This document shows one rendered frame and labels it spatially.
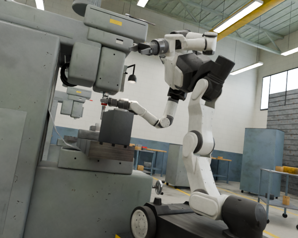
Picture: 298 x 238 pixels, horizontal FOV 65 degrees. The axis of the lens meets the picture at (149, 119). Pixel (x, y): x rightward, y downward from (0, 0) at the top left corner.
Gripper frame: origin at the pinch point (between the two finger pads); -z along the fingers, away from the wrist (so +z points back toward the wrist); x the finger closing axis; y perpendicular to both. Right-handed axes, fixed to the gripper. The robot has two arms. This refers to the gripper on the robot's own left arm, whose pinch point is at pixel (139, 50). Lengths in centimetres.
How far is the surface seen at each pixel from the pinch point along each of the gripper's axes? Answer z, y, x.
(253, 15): 574, -22, 234
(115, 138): -23.5, -43.0, -7.3
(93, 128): -12, -64, 42
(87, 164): -31, -73, 18
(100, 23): 11, 8, 58
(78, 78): -15, -25, 49
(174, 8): 627, -20, 574
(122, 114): -15.4, -32.4, -3.3
